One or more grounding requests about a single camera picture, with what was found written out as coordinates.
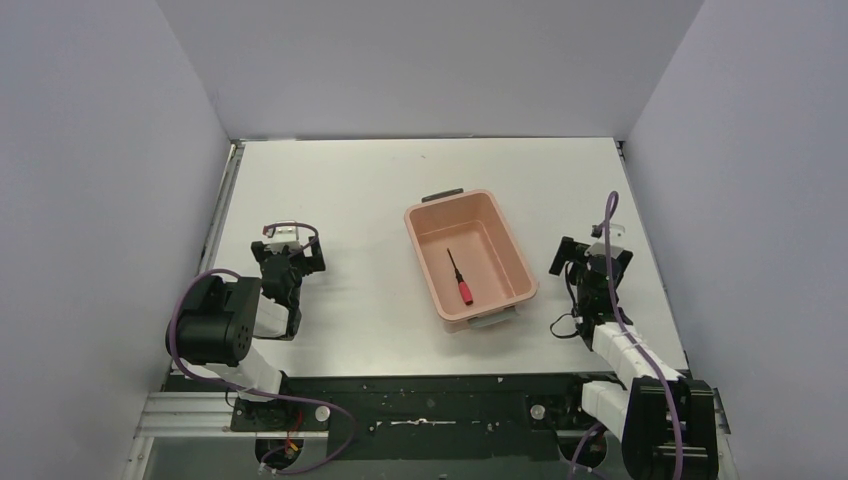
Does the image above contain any red handled screwdriver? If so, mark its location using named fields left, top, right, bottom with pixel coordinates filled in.
left=446, top=248, right=474, bottom=306

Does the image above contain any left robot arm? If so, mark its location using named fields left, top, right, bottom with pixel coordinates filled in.
left=165, top=235, right=326, bottom=430

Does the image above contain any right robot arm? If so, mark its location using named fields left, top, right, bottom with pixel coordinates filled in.
left=549, top=236, right=719, bottom=479

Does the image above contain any pink plastic bin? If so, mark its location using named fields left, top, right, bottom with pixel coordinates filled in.
left=404, top=189, right=538, bottom=334

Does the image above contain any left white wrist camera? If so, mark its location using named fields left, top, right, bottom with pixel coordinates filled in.
left=262, top=221, right=301, bottom=249

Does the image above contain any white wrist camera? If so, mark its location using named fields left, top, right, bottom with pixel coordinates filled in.
left=585, top=223, right=626, bottom=259
left=262, top=221, right=301, bottom=249

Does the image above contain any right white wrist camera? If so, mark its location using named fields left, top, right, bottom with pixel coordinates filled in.
left=585, top=223, right=626, bottom=259

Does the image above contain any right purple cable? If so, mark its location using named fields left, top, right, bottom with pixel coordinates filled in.
left=563, top=191, right=685, bottom=480

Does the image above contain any left side aluminium rail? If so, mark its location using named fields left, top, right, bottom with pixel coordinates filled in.
left=198, top=140, right=244, bottom=273

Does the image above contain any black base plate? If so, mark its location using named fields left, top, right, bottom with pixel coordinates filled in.
left=164, top=374, right=614, bottom=471

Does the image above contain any aluminium frame rail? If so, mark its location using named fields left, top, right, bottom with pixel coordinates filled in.
left=135, top=389, right=730, bottom=440

